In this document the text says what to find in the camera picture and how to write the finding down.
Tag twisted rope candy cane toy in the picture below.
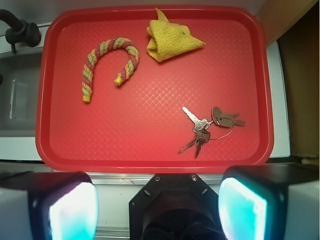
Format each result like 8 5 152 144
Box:
81 37 141 104

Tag yellow folded cloth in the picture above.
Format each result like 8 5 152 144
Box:
146 8 206 63

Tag bunch of metal keys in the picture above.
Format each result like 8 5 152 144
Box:
178 106 246 159

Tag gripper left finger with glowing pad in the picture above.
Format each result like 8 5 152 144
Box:
0 171 99 240

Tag red plastic tray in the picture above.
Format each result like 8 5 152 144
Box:
35 6 274 174

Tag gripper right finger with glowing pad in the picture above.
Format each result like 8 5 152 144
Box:
218 165 320 240

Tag stainless steel sink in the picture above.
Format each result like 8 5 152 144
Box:
0 51 42 138

